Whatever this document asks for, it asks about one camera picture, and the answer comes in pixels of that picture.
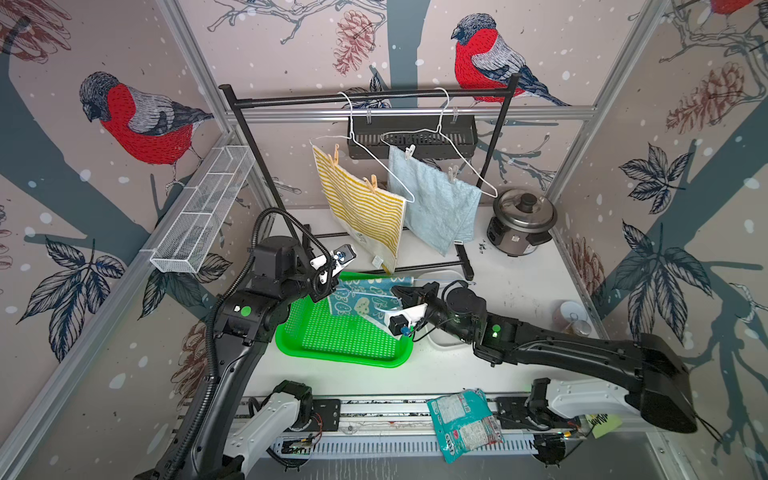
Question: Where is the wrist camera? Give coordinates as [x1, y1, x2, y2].
[310, 244, 357, 276]
[385, 303, 427, 337]

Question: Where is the white rectangular tray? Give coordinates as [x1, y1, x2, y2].
[421, 278, 480, 345]

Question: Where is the white clothespin right blue towel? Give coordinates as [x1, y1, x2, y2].
[447, 165, 460, 183]

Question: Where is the black wall basket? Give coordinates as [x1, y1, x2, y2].
[347, 115, 478, 160]

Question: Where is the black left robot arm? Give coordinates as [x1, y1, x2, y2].
[139, 207, 355, 479]

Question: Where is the silver rice cooker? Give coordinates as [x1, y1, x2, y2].
[486, 188, 558, 257]

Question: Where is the white hanger with blue towel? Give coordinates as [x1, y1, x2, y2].
[379, 87, 498, 198]

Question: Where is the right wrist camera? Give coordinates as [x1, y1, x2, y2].
[385, 303, 427, 337]

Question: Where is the light blue towel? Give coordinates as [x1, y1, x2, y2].
[388, 147, 482, 256]

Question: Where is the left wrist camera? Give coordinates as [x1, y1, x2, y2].
[310, 244, 357, 276]

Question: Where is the teal patterned towel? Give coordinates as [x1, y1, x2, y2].
[328, 277, 414, 325]

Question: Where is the small glass bottle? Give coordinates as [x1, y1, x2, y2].
[565, 319, 593, 337]

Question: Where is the black clothes rack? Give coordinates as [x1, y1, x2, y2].
[218, 73, 521, 281]

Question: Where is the yellow green packet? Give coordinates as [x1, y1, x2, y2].
[586, 414, 623, 439]

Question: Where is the white wire mesh shelf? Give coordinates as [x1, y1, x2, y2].
[150, 145, 255, 274]

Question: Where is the teal snack packet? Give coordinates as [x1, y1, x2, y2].
[427, 389, 503, 464]

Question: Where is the green plastic basket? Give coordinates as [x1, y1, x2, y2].
[275, 272, 413, 368]

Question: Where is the yellow striped towel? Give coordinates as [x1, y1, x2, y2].
[312, 146, 406, 273]

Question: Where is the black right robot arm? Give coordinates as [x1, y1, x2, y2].
[388, 282, 698, 434]

